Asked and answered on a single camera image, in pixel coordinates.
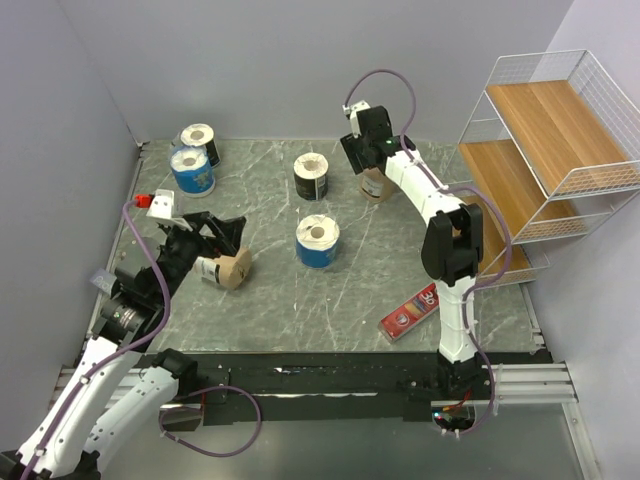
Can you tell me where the black wrapped roll, centre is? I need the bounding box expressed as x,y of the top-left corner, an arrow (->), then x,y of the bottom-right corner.
293,152 -> 329,201

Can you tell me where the red toothpaste box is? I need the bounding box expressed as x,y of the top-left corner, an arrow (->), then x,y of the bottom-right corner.
378,282 -> 439,343

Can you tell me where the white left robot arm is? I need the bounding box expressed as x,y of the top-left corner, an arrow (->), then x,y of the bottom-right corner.
1,212 -> 247,479

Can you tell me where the brown paper roll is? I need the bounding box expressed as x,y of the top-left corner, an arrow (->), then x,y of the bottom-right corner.
193,247 -> 252,290
359,168 -> 394,204

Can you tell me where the white wire wooden shelf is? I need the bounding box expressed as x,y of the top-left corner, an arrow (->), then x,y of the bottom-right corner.
441,50 -> 639,285

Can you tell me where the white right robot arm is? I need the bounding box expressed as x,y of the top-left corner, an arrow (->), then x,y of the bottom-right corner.
340,101 -> 483,399

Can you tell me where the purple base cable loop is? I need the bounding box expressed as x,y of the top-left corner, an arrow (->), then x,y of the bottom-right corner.
158,384 -> 263,458

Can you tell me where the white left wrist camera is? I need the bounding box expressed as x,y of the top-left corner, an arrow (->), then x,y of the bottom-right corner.
146,189 -> 175,221

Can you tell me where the black wrapped roll, back left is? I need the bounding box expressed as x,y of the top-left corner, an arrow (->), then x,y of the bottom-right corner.
180,123 -> 221,167

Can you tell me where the blue roll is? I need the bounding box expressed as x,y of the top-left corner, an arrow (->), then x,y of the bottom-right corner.
295,215 -> 340,269
169,147 -> 215,198

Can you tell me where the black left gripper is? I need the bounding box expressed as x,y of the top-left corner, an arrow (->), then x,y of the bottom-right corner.
156,211 -> 246,303

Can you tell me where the black wrapped roll, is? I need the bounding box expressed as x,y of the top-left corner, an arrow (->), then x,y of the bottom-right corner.
180,123 -> 221,167
293,152 -> 329,201

